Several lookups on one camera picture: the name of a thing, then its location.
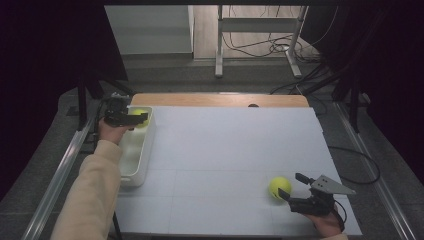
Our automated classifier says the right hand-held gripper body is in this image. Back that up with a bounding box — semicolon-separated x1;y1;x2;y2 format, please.
288;174;357;218

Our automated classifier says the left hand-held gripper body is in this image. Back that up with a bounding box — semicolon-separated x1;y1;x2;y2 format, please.
103;93;135;128

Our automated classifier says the yellow tennis ball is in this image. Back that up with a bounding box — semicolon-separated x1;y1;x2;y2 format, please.
131;108;150;129
268;176;293;200

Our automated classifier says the white plastic bin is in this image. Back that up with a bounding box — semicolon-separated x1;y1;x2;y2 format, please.
118;105;157;188

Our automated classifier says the person's left hand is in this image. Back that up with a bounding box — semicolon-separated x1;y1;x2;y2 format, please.
98;118;135;146

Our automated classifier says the person's right hand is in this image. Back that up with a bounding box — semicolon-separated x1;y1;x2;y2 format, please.
303;207;345;238

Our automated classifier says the black metal stand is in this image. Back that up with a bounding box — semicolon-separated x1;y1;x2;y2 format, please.
302;63;368;134
75;74;135;132

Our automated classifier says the white board mat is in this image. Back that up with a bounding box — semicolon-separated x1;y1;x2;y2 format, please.
111;105;363;236

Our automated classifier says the white panel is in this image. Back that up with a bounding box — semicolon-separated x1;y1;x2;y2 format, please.
104;4;195;56

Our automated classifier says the black curtain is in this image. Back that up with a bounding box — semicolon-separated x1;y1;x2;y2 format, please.
0;0;128;201
301;0;424;188

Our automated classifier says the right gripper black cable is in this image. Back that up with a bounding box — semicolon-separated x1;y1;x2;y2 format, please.
333;199;348;233

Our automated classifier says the black floor bracket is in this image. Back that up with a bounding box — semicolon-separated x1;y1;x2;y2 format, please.
80;131;101;155

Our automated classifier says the aluminium floor rail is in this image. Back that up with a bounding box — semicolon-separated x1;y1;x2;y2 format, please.
21;116;97;240
334;101;418;240

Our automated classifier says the black looped floor cable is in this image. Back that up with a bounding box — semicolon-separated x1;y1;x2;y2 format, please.
328;145;382;186

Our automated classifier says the tangle of floor cables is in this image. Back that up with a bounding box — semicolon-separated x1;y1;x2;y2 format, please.
222;33;321;63

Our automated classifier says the white metal desk frame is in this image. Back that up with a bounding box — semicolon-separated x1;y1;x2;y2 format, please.
214;4;309;80

